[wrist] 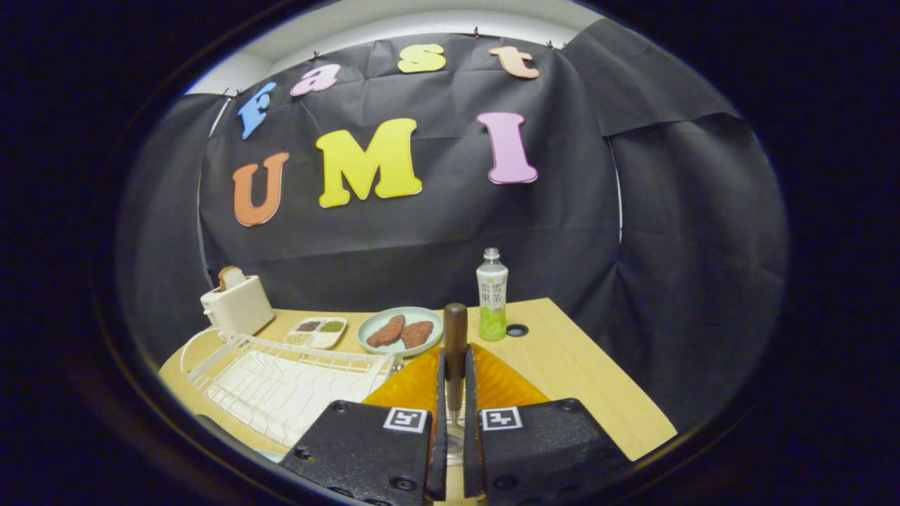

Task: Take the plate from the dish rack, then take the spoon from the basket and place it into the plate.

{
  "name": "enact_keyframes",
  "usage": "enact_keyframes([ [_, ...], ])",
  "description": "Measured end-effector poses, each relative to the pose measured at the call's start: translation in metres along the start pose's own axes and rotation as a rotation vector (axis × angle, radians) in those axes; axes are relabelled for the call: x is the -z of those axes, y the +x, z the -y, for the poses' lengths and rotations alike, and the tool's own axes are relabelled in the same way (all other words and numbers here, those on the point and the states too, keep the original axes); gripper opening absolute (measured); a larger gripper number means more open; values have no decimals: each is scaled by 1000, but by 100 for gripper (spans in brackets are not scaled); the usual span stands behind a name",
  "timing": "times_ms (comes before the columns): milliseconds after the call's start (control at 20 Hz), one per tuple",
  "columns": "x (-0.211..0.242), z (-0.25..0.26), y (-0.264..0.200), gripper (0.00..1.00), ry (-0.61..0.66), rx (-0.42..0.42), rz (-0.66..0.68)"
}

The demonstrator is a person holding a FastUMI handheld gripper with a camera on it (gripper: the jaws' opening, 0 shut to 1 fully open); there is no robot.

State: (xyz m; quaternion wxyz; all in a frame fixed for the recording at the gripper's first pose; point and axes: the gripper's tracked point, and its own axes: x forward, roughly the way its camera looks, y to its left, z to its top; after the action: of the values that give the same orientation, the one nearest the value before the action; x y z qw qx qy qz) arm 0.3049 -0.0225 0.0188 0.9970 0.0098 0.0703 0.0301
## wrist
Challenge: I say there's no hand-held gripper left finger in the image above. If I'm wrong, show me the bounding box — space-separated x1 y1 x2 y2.
279 346 448 505

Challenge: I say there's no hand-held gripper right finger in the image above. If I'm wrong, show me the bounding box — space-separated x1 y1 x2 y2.
462 343 634 505

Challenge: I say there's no white wire dish rack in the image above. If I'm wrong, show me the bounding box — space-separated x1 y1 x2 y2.
180 326 398 450

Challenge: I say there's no wooden-handled metal spoon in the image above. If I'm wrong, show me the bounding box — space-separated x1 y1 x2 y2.
443 303 469 465

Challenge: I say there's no pale green meat plate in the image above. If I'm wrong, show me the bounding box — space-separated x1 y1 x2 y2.
357 306 444 358

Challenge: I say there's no brown meat piece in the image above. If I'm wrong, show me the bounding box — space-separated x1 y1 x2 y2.
400 320 435 350
366 314 406 348

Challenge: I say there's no white divided seasoning tray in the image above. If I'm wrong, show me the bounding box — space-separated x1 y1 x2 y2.
283 317 348 350

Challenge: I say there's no green tea bottle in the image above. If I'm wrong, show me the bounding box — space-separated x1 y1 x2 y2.
476 247 509 342

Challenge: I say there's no white drain tray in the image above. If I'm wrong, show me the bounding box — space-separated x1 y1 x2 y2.
207 350 384 449

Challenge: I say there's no white toaster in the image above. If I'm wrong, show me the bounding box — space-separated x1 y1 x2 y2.
200 275 276 336

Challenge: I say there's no black backdrop cloth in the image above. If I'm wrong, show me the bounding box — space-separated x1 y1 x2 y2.
116 18 790 433

